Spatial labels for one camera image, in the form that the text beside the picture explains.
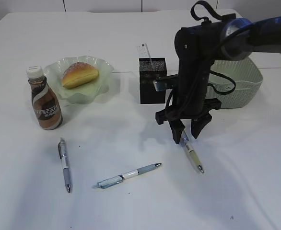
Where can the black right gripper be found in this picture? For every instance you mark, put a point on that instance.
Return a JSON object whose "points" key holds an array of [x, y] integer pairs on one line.
{"points": [[197, 48]]}

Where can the green woven plastic basket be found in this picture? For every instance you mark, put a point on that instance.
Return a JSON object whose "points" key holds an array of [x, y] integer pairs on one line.
{"points": [[248, 80]]}

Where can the blue clear ballpoint pen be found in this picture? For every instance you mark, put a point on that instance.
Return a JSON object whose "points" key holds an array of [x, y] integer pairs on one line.
{"points": [[120, 178]]}

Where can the grey white ballpoint pen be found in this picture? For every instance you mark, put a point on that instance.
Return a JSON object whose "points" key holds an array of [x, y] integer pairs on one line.
{"points": [[63, 155]]}

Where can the brown Nescafe coffee bottle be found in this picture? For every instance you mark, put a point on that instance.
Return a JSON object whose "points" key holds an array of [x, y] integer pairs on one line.
{"points": [[45, 103]]}

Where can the black mesh pen holder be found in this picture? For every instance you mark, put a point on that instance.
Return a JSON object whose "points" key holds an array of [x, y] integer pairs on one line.
{"points": [[151, 69]]}

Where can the green wavy glass plate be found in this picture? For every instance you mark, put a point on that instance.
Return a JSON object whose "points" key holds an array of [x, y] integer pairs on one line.
{"points": [[83, 94]]}

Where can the clear plastic ruler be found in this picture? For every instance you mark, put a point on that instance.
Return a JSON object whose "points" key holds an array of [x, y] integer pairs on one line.
{"points": [[143, 52]]}

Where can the beige white ballpoint pen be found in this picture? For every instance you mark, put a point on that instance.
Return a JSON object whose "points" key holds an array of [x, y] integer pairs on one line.
{"points": [[190, 152]]}

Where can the sugared bread roll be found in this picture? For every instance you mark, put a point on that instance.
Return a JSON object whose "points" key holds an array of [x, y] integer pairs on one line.
{"points": [[78, 74]]}

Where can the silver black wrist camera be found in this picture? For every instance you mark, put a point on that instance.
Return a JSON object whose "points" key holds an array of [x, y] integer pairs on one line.
{"points": [[165, 83]]}

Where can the blue black right robot arm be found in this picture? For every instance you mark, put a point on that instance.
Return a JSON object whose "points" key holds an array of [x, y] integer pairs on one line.
{"points": [[241, 37]]}

